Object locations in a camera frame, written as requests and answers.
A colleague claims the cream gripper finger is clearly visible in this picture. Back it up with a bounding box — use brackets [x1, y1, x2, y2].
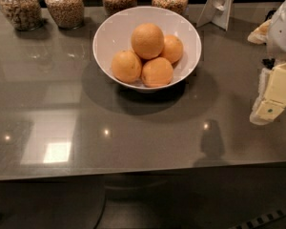
[250, 61, 286, 125]
[247, 19, 271, 44]

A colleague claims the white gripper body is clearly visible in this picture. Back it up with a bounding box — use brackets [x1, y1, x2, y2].
[267, 0, 286, 60]

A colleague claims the orange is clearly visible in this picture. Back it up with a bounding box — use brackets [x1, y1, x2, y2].
[141, 57, 174, 88]
[131, 23, 164, 60]
[160, 34, 183, 64]
[111, 51, 142, 84]

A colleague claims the white ceramic bowl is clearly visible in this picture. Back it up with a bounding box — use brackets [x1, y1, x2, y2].
[92, 6, 202, 93]

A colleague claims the white folded card stand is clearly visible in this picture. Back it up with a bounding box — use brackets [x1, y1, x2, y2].
[196, 0, 234, 31]

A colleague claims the far left glass jar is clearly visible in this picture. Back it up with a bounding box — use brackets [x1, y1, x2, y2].
[0, 0, 43, 31]

